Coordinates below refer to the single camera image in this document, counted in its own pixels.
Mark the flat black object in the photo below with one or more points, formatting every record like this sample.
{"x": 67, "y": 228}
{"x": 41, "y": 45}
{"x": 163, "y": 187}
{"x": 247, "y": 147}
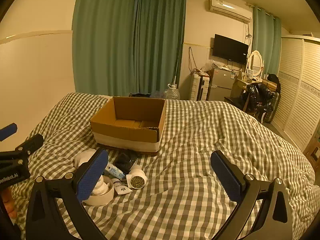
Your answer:
{"x": 138, "y": 95}

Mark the grey white checked blanket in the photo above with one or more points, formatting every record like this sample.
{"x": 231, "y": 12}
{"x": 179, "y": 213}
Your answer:
{"x": 187, "y": 155}

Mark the black packet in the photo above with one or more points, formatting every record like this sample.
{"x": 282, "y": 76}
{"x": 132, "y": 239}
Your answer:
{"x": 125, "y": 162}

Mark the white cloths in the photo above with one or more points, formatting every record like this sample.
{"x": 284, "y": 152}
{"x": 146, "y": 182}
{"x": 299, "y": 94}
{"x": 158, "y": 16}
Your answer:
{"x": 100, "y": 200}

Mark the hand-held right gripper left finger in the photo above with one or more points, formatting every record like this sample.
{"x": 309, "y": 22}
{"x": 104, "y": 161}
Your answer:
{"x": 91, "y": 177}

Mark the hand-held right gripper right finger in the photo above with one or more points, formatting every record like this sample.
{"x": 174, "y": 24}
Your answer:
{"x": 227, "y": 177}

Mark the white bottle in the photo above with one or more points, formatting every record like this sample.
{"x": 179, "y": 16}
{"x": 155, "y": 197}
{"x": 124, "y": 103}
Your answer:
{"x": 137, "y": 178}

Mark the small white tube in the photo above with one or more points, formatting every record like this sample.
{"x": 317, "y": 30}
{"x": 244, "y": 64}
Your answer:
{"x": 121, "y": 187}

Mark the white oval mirror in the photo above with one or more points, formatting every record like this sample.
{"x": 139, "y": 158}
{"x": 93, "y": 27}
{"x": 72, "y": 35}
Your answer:
{"x": 256, "y": 63}

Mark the person's left hand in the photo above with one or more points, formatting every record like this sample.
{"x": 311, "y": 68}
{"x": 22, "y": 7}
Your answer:
{"x": 8, "y": 205}

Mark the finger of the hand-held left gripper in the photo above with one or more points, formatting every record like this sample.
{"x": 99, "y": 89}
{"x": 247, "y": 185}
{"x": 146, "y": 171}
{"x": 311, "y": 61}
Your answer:
{"x": 31, "y": 142}
{"x": 7, "y": 132}

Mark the black television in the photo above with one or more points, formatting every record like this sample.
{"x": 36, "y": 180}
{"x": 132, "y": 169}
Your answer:
{"x": 230, "y": 48}

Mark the blue white plastic packet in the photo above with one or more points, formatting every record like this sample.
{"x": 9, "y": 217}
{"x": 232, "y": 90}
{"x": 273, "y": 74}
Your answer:
{"x": 113, "y": 171}

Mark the clear plastic bag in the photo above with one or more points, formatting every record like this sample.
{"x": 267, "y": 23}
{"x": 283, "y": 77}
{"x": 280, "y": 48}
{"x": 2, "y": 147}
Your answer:
{"x": 208, "y": 66}

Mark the dressing table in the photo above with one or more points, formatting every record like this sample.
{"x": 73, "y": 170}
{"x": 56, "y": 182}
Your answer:
{"x": 240, "y": 87}

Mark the brown cardboard box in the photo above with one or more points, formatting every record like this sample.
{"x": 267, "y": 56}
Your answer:
{"x": 130, "y": 135}

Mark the white louvred wardrobe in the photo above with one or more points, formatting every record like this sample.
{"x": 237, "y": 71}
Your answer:
{"x": 297, "y": 92}

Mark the grey small fridge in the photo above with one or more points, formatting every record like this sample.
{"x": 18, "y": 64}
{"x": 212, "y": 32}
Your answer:
{"x": 221, "y": 85}

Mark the wooden nightstand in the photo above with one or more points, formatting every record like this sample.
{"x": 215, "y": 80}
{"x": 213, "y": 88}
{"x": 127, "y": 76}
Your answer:
{"x": 313, "y": 151}

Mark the clear water jug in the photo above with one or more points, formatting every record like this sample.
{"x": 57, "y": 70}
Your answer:
{"x": 172, "y": 93}

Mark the narrow green curtain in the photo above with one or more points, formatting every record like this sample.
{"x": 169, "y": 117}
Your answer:
{"x": 266, "y": 40}

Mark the pack of clear bottles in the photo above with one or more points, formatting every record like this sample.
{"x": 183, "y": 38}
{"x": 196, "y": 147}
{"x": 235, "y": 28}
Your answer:
{"x": 157, "y": 95}

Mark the white sock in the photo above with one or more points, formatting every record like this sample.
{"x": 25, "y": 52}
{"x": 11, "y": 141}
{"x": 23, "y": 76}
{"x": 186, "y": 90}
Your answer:
{"x": 101, "y": 187}
{"x": 82, "y": 158}

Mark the white air conditioner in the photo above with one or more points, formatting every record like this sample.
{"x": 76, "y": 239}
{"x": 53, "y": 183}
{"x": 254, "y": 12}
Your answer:
{"x": 228, "y": 10}

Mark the black bag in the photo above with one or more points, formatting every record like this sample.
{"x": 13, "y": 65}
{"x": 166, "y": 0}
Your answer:
{"x": 273, "y": 81}

